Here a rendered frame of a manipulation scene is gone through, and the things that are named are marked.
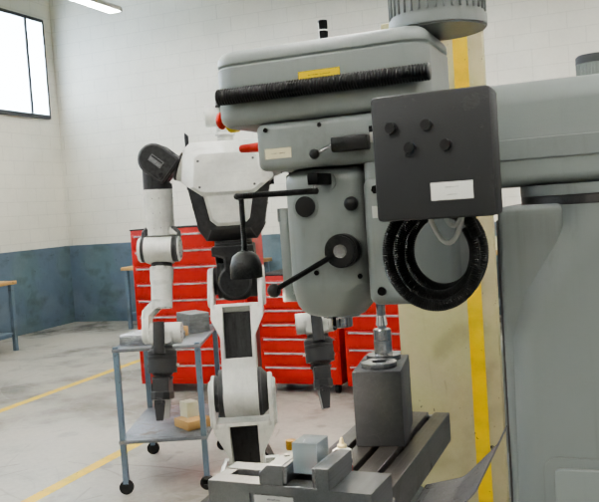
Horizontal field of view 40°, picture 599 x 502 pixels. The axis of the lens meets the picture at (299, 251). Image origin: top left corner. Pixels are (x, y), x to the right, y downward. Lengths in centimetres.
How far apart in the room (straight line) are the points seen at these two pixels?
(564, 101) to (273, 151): 58
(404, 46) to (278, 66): 26
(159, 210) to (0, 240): 975
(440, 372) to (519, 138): 209
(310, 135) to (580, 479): 83
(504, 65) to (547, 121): 930
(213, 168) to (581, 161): 121
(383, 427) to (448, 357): 153
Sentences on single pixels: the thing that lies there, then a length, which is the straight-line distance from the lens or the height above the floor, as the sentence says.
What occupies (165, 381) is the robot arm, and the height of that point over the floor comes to 106.
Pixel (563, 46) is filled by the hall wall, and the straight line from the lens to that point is 1088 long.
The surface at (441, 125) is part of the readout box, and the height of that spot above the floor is 167.
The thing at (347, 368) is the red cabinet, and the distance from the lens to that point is 675.
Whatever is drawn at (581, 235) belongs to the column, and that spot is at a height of 147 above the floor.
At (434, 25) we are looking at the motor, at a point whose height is 189.
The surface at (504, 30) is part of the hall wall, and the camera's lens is 1098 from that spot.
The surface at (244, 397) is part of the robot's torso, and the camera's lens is 245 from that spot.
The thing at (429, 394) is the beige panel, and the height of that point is 71.
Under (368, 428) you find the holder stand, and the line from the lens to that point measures 208.
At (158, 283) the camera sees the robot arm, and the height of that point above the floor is 135.
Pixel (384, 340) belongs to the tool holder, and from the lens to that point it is 216.
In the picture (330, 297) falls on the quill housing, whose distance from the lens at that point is 174.
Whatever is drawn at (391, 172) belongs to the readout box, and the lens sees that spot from 140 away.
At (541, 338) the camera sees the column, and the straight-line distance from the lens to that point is 156.
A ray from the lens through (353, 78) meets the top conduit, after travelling 164.
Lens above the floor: 155
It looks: 3 degrees down
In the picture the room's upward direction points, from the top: 4 degrees counter-clockwise
